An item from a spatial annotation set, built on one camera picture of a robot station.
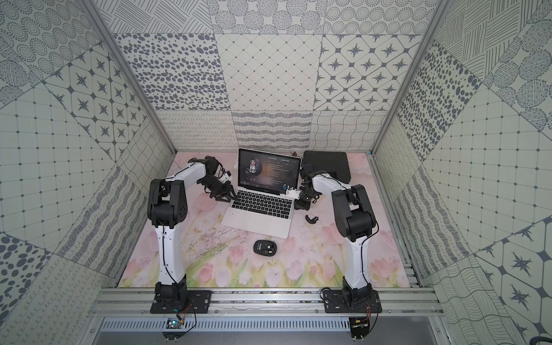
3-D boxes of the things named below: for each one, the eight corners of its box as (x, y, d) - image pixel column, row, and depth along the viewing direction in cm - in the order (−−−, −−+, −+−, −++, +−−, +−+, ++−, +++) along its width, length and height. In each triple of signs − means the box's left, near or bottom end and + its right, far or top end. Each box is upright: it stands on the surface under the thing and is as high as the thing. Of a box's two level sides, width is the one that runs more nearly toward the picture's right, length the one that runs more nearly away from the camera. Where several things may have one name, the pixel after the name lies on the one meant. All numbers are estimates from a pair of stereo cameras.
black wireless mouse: (253, 256, 87) (252, 253, 84) (254, 242, 90) (254, 239, 88) (276, 256, 87) (276, 253, 84) (277, 242, 90) (277, 239, 88)
